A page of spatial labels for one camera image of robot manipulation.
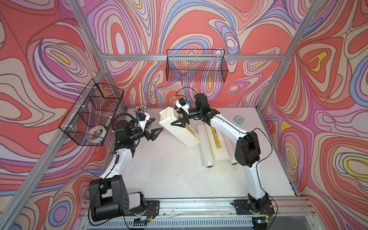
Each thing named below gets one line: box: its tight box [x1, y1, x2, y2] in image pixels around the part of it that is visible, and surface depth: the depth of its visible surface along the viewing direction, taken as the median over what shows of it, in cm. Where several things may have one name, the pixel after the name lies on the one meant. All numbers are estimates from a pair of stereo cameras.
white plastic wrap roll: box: [196, 122, 214, 169], surface depth 93 cm
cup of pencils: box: [133, 104, 148, 116], surface depth 97 cm
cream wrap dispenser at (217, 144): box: [205, 123, 230, 163], surface depth 89 cm
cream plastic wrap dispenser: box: [159, 106, 201, 148], surface depth 80 cm
